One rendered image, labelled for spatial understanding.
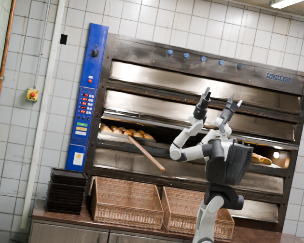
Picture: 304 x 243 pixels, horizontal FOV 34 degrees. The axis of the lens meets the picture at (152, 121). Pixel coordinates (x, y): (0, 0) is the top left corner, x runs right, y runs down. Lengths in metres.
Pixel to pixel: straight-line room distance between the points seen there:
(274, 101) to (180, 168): 1.07
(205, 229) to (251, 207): 1.16
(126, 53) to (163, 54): 0.33
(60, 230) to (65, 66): 1.38
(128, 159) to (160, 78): 0.78
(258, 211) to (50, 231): 1.96
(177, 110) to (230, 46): 0.75
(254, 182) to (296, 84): 0.99
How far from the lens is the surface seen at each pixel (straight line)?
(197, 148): 3.47
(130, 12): 4.44
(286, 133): 4.81
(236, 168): 3.59
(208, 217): 3.70
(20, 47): 4.40
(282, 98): 4.78
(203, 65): 4.54
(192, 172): 4.58
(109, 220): 4.04
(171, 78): 4.47
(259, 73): 4.70
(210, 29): 4.56
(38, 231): 4.01
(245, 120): 4.67
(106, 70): 4.39
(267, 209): 4.88
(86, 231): 4.00
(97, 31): 4.37
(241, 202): 3.77
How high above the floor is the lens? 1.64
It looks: 3 degrees down
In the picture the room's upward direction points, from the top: 10 degrees clockwise
